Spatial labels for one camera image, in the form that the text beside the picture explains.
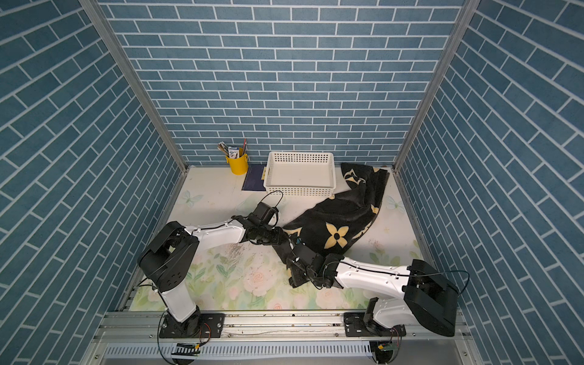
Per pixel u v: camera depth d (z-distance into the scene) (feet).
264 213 2.44
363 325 2.17
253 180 3.79
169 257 1.60
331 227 3.09
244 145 3.67
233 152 3.45
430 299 1.38
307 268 2.04
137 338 2.39
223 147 3.49
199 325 2.24
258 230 2.43
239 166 3.75
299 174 3.89
